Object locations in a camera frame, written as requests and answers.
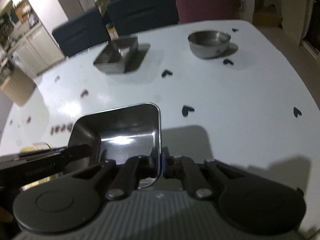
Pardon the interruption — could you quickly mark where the steel square tray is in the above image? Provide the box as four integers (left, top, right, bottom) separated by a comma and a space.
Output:
93, 36, 139, 74
65, 102, 161, 176

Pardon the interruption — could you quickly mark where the lemon pattern scalloped bowl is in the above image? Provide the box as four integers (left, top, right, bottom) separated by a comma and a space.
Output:
20, 142, 53, 153

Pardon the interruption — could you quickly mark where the white kitchen cabinet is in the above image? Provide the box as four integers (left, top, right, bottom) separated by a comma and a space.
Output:
8, 23, 65, 78

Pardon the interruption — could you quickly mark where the small round steel bowl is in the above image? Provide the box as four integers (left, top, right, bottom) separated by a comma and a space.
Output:
188, 30, 231, 59

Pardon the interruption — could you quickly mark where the dark blue chair left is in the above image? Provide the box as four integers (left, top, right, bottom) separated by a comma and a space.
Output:
52, 8, 111, 57

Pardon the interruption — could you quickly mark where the dark blue chair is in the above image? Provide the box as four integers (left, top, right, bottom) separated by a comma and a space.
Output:
52, 8, 111, 57
107, 0, 179, 36

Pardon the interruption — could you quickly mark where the dark blue chair right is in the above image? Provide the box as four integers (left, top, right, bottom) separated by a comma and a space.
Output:
107, 0, 179, 36

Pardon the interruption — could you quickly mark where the maroon chair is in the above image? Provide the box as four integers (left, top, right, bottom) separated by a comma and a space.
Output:
176, 0, 240, 23

